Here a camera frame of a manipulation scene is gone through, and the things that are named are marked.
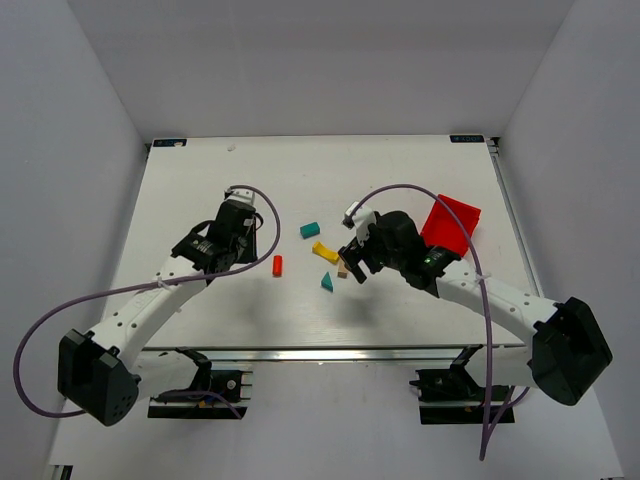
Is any red plastic bin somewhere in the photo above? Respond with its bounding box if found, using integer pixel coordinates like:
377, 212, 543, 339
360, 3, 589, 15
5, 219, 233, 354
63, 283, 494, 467
420, 194, 481, 257

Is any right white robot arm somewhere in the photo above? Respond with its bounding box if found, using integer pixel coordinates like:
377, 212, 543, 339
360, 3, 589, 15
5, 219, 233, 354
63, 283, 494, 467
339, 203, 613, 406

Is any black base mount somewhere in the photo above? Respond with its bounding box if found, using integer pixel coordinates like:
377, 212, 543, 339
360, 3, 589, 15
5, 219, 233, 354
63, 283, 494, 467
147, 347, 253, 420
409, 345, 485, 426

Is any red cylinder block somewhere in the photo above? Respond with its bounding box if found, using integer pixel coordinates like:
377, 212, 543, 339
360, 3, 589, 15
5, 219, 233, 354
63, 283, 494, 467
272, 255, 283, 278

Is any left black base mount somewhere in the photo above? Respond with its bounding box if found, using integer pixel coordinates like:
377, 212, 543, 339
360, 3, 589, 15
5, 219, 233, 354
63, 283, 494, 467
147, 347, 253, 420

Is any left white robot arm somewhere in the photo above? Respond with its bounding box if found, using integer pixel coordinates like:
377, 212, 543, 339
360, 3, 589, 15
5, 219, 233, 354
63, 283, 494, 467
58, 189, 259, 426

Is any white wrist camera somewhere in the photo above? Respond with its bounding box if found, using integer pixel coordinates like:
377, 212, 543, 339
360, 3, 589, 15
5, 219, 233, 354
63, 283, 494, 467
342, 201, 377, 246
224, 187, 256, 207

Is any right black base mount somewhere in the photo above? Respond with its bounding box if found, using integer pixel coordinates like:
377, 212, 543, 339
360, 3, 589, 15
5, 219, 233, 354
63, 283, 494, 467
409, 345, 485, 426

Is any right blue corner sticker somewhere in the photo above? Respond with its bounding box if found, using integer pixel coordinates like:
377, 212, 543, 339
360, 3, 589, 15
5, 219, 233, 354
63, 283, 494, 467
449, 134, 485, 144

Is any left blue corner sticker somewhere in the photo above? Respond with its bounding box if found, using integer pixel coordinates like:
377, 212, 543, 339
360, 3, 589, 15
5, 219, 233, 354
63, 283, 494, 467
152, 138, 187, 148

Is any natural wood block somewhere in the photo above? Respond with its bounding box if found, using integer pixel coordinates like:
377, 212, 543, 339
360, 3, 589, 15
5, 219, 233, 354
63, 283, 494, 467
337, 262, 348, 278

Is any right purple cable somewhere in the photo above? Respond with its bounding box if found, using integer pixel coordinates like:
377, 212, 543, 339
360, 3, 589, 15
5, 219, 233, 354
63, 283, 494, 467
352, 183, 531, 462

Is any teal rectangular block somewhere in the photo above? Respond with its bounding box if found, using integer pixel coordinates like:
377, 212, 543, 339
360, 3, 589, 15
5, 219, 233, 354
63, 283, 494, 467
299, 222, 321, 239

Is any blue corner sticker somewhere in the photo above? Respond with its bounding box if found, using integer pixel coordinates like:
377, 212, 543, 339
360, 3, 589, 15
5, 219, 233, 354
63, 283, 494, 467
152, 138, 187, 148
449, 134, 485, 144

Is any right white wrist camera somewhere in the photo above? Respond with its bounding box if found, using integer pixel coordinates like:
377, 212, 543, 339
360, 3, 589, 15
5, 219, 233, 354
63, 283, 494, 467
342, 201, 377, 246

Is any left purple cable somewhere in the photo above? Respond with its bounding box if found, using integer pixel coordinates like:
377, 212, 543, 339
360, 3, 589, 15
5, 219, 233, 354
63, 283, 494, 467
12, 184, 281, 419

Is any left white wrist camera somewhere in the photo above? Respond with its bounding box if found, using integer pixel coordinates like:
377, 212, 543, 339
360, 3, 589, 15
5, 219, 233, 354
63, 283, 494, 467
224, 187, 256, 207

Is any teal triangle block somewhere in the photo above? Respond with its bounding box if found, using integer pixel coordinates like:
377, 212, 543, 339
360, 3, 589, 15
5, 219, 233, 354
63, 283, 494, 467
321, 272, 334, 292

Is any yellow arch block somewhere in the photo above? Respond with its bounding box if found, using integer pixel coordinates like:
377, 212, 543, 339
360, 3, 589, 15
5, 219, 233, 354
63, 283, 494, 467
312, 241, 340, 264

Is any purple cable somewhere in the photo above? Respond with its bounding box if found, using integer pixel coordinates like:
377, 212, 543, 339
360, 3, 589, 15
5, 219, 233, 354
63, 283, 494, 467
352, 183, 531, 462
12, 184, 281, 419

